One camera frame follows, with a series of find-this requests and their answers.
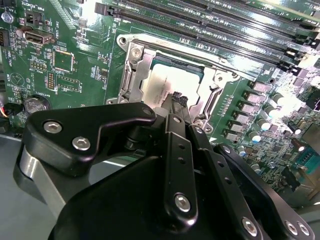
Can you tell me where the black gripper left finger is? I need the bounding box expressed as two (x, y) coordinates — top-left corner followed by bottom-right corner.
(13, 91), (199, 227)

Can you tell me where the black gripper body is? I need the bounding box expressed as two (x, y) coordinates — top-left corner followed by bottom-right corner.
(48, 154), (236, 240)

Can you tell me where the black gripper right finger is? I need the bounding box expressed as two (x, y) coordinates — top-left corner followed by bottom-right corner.
(180, 94), (316, 240)

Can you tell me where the silver CPU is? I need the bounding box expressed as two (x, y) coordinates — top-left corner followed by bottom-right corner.
(138, 56), (206, 108)

